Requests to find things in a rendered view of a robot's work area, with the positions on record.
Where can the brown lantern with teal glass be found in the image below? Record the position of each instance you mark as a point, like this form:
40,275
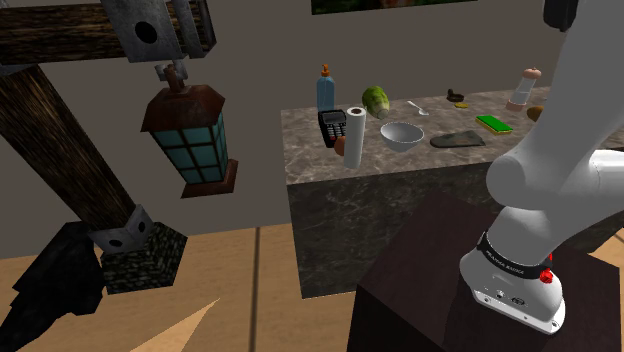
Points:
192,141

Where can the silver spoon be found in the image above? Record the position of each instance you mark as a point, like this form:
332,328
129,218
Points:
422,111

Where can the black coarse rock shape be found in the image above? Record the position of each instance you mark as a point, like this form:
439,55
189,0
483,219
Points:
53,282

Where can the brown egg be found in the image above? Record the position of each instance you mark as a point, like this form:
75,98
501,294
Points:
340,146

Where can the small yellow flat piece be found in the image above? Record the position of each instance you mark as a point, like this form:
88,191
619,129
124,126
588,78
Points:
461,105

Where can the small dark brown dish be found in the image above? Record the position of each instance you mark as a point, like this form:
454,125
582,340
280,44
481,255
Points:
455,96

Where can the dark brown robot stand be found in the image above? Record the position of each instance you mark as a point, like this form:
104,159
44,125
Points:
414,273

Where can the grey bowl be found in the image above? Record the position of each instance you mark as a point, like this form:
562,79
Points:
401,136

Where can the brown potato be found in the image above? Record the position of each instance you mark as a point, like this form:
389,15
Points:
534,113

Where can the green and yellow sponge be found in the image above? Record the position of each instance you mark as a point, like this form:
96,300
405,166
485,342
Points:
493,124

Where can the wooden beam post, metal brackets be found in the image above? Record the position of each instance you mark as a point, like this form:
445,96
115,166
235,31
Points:
53,146

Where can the blue soap bottle, orange pump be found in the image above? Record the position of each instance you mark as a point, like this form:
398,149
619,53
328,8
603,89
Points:
325,95

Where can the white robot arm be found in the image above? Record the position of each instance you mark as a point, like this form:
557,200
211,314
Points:
560,161

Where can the dark grey flat cloth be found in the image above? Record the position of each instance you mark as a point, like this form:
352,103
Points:
457,140

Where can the green lettuce head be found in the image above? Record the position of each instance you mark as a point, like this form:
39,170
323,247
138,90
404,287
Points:
375,101

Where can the white paper towel roll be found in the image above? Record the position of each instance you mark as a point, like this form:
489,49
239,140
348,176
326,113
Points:
355,139

